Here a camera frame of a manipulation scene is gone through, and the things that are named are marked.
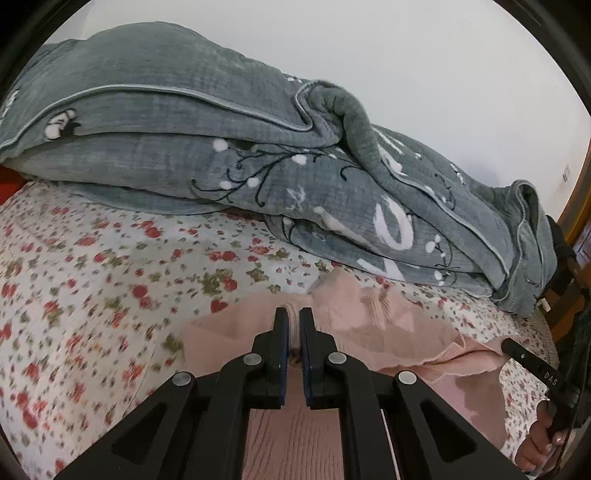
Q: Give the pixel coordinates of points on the floral bed sheet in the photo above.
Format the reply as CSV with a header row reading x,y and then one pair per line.
x,y
92,286

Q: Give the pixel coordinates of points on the person's right hand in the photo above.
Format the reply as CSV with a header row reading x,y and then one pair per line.
x,y
538,438

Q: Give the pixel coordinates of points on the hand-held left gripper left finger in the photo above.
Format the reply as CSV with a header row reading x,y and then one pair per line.
x,y
280,341

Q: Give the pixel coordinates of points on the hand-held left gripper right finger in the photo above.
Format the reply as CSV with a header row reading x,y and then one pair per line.
x,y
307,341

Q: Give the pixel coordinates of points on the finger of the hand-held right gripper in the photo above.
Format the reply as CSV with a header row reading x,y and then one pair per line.
x,y
531,362

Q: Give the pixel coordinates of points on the red pillow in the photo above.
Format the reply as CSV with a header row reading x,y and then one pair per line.
x,y
8,184

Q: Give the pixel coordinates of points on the wooden chair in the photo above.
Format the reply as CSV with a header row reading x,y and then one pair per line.
x,y
561,304

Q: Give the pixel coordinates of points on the black puffer jacket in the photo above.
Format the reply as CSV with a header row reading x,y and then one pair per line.
x,y
561,258

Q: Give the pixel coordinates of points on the pink knit sweater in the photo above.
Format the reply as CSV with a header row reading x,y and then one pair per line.
x,y
369,323

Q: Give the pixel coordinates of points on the grey flower-print blanket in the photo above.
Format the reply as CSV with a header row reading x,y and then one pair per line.
x,y
231,138

